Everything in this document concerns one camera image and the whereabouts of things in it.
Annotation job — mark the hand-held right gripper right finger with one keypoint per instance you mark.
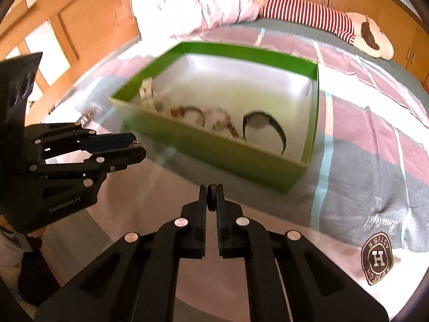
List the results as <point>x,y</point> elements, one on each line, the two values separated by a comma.
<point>219,221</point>

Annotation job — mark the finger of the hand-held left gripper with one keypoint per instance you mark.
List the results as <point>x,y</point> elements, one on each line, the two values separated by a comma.
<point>110,140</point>
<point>127,157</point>

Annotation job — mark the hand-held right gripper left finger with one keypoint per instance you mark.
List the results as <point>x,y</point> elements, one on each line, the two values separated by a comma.
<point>201,221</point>

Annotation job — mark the green cardboard box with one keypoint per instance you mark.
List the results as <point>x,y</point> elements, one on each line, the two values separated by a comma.
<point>218,154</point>

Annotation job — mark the person's left forearm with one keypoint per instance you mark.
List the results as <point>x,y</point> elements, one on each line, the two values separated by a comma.
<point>13,251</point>

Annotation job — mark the wooden bed headboard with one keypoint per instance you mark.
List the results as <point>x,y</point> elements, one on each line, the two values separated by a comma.
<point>83,23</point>

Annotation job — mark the black bangle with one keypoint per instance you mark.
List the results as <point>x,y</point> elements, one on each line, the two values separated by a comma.
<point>280,129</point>

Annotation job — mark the plaid bedsheet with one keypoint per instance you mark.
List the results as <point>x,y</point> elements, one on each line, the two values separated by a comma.
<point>352,147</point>

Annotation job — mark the pink pillow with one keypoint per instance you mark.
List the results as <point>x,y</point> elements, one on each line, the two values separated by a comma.
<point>201,0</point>

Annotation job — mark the green mattress cover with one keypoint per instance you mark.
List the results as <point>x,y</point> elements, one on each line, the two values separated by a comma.
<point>295,32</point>

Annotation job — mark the striped plush toy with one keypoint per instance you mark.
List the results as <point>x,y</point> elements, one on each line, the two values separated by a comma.
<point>301,11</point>

